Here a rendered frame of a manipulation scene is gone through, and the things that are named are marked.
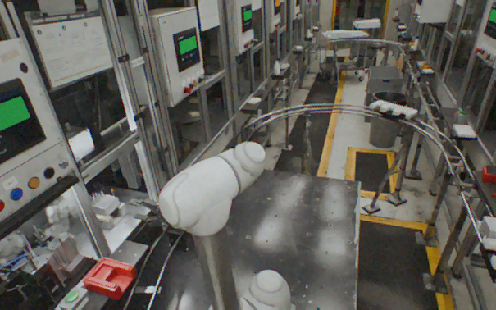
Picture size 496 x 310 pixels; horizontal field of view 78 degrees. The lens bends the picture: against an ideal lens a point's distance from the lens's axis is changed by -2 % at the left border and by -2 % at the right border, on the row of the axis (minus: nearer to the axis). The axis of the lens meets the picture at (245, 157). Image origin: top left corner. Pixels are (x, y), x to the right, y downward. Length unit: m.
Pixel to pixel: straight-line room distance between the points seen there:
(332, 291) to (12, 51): 1.50
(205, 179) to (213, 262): 0.27
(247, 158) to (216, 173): 0.10
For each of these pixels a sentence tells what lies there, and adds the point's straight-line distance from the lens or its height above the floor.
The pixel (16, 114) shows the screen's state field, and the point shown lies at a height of 1.64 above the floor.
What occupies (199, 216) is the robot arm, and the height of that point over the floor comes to 1.43.
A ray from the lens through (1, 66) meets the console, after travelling 1.10.
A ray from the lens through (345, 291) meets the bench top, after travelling 1.59.
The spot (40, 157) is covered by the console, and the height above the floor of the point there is 1.48.
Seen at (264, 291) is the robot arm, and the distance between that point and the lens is 1.22.
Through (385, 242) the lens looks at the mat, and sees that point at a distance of 2.82.
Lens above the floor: 1.94
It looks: 31 degrees down
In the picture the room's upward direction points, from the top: 4 degrees counter-clockwise
